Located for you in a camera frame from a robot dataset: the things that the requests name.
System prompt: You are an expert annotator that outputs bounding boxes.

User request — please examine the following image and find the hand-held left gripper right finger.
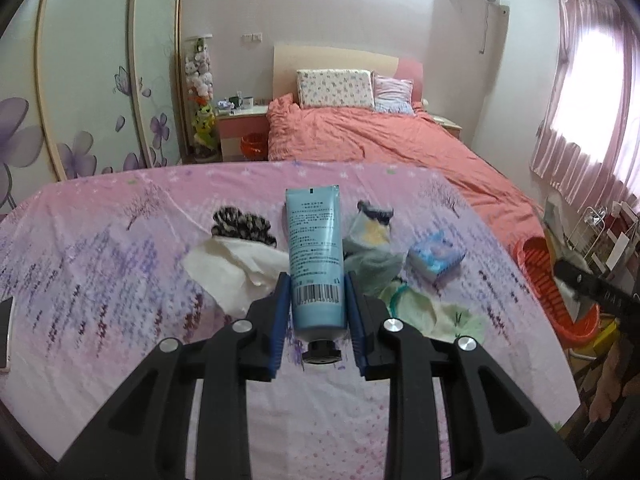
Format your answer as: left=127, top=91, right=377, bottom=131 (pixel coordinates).
left=344, top=271, right=583, bottom=480

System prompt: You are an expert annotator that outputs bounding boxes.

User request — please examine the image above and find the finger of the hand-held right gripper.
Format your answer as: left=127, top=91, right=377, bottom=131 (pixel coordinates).
left=554, top=257, right=601, bottom=303

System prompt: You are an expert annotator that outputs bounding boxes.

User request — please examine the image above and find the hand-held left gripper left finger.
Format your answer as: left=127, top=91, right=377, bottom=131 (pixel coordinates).
left=57, top=272, right=292, bottom=480

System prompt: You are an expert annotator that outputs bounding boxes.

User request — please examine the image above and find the large orange plastic basket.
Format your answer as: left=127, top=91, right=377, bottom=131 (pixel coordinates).
left=515, top=235, right=601, bottom=351

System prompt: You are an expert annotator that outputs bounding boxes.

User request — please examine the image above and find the light blue cream tube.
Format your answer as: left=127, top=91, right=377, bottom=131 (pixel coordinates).
left=285, top=186, right=347, bottom=365

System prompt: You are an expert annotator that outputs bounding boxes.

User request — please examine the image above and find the person's right hand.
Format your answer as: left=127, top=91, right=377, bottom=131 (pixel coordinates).
left=589, top=347, right=632, bottom=423

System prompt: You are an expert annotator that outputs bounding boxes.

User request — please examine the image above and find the white crumpled tissue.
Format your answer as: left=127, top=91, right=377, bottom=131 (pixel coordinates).
left=184, top=237, right=291, bottom=313

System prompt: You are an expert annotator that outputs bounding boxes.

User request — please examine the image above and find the clear bag with yellow contents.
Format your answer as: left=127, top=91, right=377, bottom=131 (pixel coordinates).
left=342, top=212, right=406, bottom=296

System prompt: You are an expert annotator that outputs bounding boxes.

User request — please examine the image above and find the pale green cloth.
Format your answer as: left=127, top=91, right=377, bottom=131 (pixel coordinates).
left=377, top=282, right=488, bottom=346

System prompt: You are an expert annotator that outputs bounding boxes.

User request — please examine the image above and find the leopard print hair scrunchie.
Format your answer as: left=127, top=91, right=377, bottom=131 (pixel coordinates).
left=211, top=206, right=278, bottom=248

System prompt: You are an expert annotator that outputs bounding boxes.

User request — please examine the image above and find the dark torn wrapper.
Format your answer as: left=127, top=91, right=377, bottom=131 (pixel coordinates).
left=356, top=200, right=396, bottom=227

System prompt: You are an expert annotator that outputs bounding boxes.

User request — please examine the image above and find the blue pocket tissue packet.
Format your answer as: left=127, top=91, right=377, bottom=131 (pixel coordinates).
left=406, top=230, right=467, bottom=281

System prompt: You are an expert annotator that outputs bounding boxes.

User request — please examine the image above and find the bed with coral duvet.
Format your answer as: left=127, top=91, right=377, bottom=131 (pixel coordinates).
left=266, top=92, right=547, bottom=261

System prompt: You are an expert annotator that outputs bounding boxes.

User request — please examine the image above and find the small orange basket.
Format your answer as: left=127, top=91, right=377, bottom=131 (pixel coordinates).
left=240, top=132, right=269, bottom=161

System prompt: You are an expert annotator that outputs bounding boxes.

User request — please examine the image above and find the pink floral printed sheet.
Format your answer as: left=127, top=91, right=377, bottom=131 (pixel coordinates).
left=0, top=160, right=581, bottom=480

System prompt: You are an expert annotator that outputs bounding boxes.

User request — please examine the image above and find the pink curtain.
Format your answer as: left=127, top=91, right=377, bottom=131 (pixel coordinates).
left=530, top=0, right=640, bottom=201

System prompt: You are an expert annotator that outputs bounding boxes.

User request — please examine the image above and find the pink and white nightstand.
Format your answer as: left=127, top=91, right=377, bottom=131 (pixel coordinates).
left=215, top=105, right=271, bottom=161

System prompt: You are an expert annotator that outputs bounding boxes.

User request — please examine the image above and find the beige bedside table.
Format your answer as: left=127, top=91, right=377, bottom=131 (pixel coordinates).
left=432, top=114, right=464, bottom=139

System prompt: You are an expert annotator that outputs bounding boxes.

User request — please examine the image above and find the pink striped pillow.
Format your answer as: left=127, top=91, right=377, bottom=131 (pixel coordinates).
left=372, top=75, right=416, bottom=115

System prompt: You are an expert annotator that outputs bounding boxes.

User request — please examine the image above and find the white floral pillow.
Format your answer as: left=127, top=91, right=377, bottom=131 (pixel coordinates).
left=296, top=69, right=376, bottom=110

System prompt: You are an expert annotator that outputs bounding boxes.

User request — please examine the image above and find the clear tube of plush toys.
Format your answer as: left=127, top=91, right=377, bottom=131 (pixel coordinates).
left=182, top=35, right=221, bottom=162

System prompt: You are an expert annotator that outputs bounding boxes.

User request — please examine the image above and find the beige and pink headboard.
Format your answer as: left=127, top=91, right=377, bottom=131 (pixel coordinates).
left=273, top=44, right=425, bottom=107

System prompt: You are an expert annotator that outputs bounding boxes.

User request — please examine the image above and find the white smartphone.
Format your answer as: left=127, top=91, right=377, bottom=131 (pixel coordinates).
left=0, top=296, right=16, bottom=373

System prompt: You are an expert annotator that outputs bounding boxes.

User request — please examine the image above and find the wardrobe with purple flower doors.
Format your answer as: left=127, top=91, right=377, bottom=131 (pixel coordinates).
left=0, top=0, right=186, bottom=217

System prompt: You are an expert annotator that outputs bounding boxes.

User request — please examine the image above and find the white wire rack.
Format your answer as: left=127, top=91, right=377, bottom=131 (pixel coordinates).
left=565, top=202, right=640, bottom=283

